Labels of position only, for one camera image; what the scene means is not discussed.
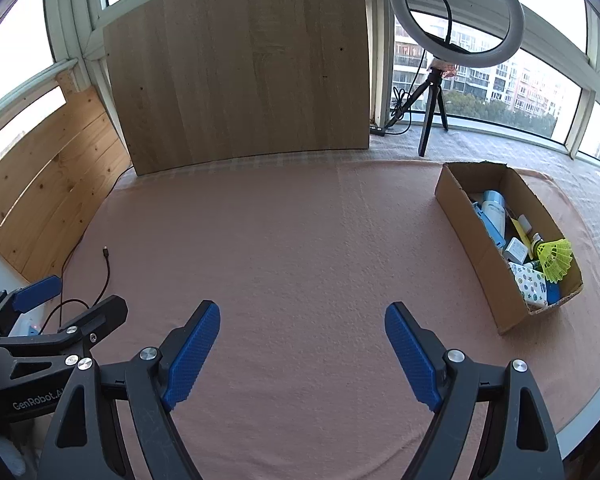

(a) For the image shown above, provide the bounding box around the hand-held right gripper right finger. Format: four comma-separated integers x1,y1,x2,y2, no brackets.
384,301,565,480

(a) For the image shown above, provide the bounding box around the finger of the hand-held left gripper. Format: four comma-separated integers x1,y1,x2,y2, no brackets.
0,295,129,359
0,275,63,346

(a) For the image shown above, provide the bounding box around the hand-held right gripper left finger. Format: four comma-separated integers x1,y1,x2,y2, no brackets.
37,300,222,480

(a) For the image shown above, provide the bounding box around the cardboard box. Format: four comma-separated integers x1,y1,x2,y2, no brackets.
434,161,584,336

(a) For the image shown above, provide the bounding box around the blue phone stand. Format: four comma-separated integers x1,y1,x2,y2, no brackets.
472,201,506,252

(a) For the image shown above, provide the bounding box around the white sunscreen bottle blue cap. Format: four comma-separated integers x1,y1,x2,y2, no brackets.
480,190,508,248

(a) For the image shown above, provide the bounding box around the green lip balm stick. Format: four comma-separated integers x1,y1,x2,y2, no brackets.
522,232,544,271

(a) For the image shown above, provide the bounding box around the yellow shuttlecock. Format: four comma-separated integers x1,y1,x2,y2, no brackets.
534,239,573,283

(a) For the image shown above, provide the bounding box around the person's left hand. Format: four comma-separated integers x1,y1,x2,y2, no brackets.
0,422,48,478

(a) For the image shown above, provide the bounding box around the white power strip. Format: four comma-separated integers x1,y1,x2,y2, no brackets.
7,310,46,338

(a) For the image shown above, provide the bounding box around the pine wood panel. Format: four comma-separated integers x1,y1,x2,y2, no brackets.
0,71,133,283

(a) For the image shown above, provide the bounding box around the patterned white small box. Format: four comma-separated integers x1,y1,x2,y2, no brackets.
507,261,551,310

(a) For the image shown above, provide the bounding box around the pink blanket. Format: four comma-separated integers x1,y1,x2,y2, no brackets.
45,160,600,480

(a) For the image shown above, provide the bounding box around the pale checked cloth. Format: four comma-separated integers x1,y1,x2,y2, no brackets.
115,135,600,281

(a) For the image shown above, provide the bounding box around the black tripod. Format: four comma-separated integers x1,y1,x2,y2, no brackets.
384,67,451,157

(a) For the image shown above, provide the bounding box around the wooden board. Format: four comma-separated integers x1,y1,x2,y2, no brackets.
102,0,371,177

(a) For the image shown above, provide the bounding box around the black usb cable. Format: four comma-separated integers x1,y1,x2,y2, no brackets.
45,246,113,331

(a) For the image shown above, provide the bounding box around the black tripod cable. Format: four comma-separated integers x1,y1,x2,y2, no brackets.
389,47,428,135

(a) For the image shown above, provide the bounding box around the white window frame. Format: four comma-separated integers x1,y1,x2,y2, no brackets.
0,0,600,181

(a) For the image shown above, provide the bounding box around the white ring light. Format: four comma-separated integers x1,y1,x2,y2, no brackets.
389,0,526,68

